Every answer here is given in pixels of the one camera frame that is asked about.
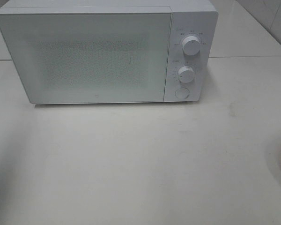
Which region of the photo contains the white microwave oven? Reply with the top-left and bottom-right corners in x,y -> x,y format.
0,0 -> 218,104

